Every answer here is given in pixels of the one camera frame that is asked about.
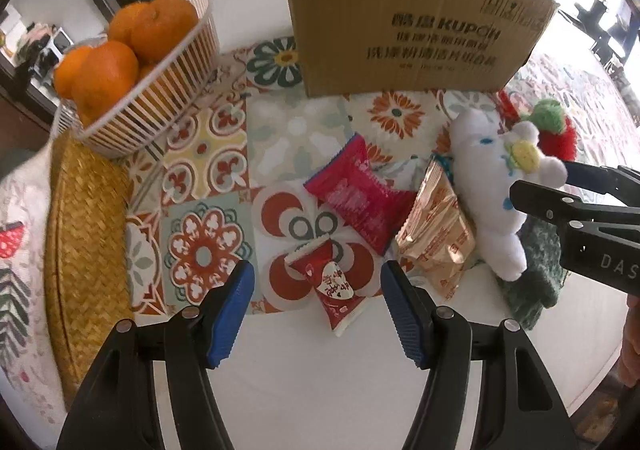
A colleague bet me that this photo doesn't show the woven wicker tissue box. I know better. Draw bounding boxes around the woven wicker tissue box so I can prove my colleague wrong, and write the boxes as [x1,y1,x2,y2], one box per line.
[0,130,136,426]

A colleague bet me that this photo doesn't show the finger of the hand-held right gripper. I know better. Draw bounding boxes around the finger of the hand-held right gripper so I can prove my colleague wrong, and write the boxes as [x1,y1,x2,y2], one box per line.
[510,180,640,232]
[565,159,640,211]

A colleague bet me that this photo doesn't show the tile-print tablecloth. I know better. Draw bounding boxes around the tile-print tablecloth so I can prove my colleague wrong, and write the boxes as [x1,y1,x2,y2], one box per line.
[120,0,640,431]

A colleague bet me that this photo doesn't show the pile of oranges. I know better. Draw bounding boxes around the pile of oranges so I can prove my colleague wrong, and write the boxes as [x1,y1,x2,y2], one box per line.
[52,0,200,128]

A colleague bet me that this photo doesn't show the person's right hand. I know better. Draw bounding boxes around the person's right hand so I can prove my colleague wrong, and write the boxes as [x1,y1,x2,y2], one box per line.
[617,297,640,388]

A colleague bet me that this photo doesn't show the small red white snack packet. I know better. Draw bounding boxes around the small red white snack packet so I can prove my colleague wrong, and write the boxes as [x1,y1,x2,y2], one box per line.
[284,237,368,337]

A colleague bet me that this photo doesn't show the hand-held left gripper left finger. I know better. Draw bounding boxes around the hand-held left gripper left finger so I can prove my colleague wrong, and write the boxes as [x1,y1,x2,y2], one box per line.
[56,259,256,450]

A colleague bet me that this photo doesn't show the white plush toy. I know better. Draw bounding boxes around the white plush toy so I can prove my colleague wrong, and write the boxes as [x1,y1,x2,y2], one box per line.
[447,108,569,281]

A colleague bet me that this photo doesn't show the large red snack packet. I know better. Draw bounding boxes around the large red snack packet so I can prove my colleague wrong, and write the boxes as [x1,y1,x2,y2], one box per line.
[304,133,418,256]

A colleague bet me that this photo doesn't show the gold snack packet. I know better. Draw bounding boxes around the gold snack packet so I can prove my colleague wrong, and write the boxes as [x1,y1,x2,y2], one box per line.
[394,155,477,301]

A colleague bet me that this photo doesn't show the white slatted plastic basket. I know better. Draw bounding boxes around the white slatted plastic basket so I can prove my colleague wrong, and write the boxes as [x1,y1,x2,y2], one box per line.
[50,0,221,160]

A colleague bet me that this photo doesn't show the dark green knitted cloth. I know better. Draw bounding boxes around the dark green knitted cloth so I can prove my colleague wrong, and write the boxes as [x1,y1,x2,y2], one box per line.
[497,217,568,331]

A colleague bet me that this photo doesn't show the red green knitted strawberry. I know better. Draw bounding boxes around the red green knitted strawberry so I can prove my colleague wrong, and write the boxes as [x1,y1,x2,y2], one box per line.
[495,90,578,162]

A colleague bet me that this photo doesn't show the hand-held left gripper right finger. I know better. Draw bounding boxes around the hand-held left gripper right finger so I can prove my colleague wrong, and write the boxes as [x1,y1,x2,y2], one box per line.
[380,259,576,450]

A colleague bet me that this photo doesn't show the brown cardboard box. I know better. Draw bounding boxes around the brown cardboard box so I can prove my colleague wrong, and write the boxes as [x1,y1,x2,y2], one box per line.
[276,0,558,98]

